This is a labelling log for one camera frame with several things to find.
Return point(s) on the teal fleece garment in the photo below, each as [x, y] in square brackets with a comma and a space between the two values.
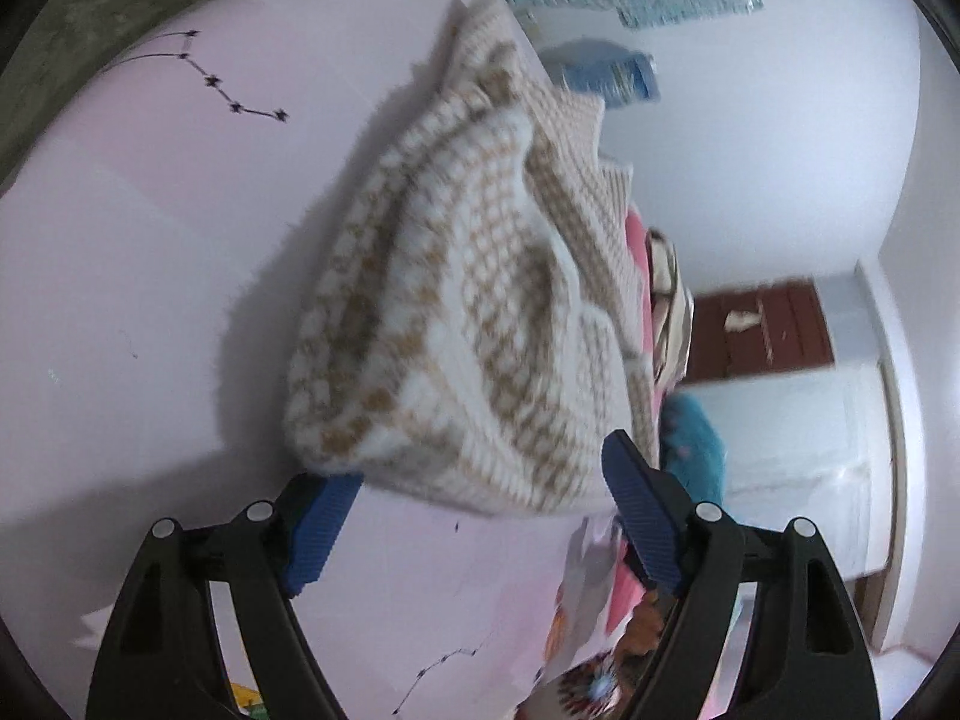
[691, 450]

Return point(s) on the lilac printed bed sheet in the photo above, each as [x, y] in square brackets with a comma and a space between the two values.
[157, 245]

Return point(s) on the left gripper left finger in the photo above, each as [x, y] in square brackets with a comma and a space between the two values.
[161, 657]

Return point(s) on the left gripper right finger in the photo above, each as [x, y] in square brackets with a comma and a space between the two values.
[805, 657]

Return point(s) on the dark red wooden door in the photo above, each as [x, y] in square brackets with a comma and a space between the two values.
[772, 329]

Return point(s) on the pink floral fleece blanket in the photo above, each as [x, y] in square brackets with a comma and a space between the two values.
[602, 685]

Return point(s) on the beige white houndstooth coat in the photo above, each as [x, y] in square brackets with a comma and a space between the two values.
[477, 330]

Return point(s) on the beige and white clothes pile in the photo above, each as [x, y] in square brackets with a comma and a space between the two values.
[673, 309]

